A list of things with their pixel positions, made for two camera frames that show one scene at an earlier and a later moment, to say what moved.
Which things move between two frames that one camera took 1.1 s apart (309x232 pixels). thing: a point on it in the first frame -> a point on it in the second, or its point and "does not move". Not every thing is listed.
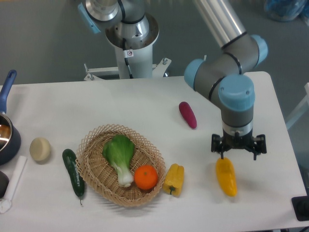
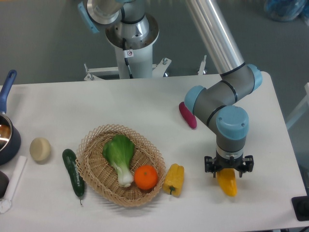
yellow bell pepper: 174,182 does not move
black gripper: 256,144 -> 213,164
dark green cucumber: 70,160 does not move
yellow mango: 226,175 does not move
